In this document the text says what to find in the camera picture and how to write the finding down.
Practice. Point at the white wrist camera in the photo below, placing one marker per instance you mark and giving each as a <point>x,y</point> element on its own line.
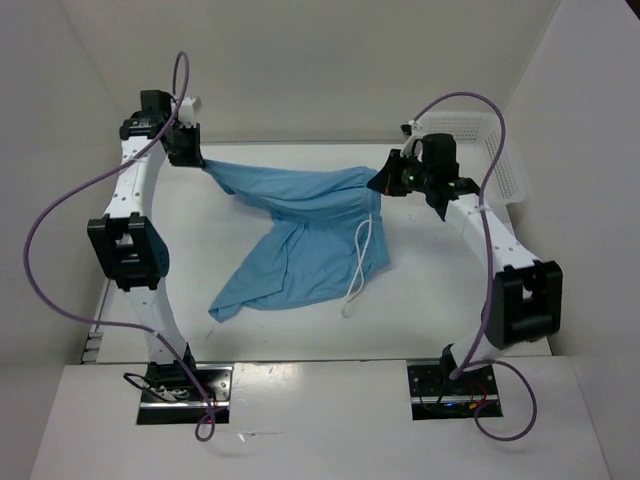
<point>414,133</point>
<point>188,110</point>

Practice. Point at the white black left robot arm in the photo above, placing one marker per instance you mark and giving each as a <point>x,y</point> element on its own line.
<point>130,250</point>

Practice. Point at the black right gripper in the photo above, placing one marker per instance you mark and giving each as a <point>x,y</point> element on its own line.
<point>387,180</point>

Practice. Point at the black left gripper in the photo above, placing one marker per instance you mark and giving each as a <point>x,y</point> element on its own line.
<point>194,157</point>

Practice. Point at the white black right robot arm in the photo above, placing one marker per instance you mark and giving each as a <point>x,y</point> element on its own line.
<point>524,294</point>

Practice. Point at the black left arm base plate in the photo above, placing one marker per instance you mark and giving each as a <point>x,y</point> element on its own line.
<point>175,405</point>

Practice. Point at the white perforated plastic basket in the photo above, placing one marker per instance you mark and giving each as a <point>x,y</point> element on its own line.
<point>478,137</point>

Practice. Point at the light blue shorts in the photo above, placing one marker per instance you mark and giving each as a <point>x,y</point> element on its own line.
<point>326,242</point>

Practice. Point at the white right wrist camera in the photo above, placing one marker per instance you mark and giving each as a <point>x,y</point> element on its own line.
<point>414,133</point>

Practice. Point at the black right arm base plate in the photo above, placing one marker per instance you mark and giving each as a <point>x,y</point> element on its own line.
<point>435,397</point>

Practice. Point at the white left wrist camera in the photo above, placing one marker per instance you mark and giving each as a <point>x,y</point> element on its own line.
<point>188,110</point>

